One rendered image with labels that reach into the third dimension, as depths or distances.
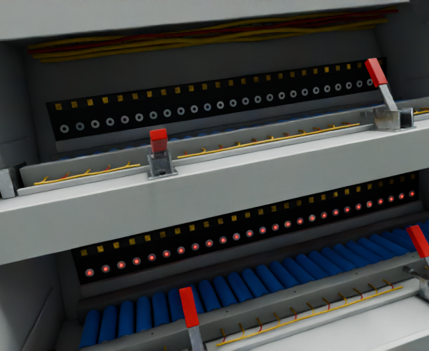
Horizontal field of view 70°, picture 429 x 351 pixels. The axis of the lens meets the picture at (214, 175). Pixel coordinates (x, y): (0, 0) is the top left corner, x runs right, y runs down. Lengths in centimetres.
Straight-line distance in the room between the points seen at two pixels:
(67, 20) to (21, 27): 4
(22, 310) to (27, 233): 11
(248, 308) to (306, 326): 6
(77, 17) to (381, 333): 43
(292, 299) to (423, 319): 13
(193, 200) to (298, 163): 11
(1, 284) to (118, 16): 27
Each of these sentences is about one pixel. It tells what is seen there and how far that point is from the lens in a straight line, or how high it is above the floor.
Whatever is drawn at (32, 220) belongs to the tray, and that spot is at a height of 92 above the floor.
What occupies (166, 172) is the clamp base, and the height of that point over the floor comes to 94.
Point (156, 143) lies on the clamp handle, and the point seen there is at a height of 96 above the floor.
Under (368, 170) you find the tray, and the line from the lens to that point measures 36.
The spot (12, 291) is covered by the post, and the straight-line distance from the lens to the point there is 37.
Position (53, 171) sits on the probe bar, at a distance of 36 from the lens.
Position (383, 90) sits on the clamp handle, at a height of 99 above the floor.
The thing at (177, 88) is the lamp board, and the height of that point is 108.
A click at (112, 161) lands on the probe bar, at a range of 35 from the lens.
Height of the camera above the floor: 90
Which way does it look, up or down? 6 degrees up
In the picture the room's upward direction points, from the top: 12 degrees counter-clockwise
